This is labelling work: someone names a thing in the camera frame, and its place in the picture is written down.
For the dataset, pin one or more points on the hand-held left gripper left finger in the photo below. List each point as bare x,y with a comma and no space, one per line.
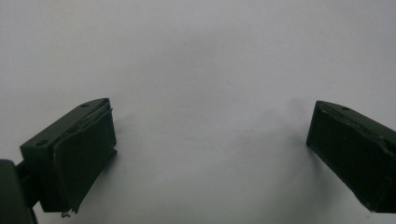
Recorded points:
77,155

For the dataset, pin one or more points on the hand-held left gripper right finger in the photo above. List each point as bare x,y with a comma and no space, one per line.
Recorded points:
355,149

